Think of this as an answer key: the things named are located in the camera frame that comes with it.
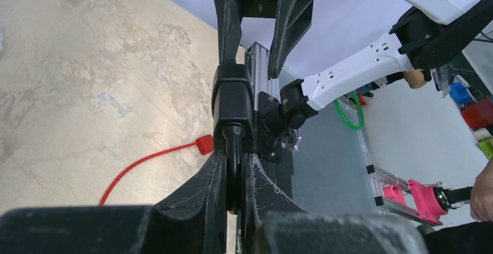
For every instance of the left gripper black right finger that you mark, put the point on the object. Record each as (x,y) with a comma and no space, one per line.
(271,222)

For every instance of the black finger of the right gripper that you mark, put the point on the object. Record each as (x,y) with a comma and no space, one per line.
(229,19)
(293,19)

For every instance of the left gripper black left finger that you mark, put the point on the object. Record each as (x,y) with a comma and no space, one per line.
(192,219)

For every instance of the black padlock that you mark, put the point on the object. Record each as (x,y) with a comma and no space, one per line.
(232,108)

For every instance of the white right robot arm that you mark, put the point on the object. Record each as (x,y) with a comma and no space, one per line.
(428,35)

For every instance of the person hand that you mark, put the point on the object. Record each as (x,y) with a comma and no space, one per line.
(481,195)

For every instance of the blue storage bin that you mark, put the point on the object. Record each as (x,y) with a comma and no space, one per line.
(460,94)

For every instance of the red storage bin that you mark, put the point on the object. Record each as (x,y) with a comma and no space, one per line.
(478,114)

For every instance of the aluminium frame rail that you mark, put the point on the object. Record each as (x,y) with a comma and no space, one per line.
(257,58)

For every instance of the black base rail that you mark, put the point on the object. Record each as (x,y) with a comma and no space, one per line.
(277,161)

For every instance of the pink device on rail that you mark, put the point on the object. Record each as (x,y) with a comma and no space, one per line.
(421,203)

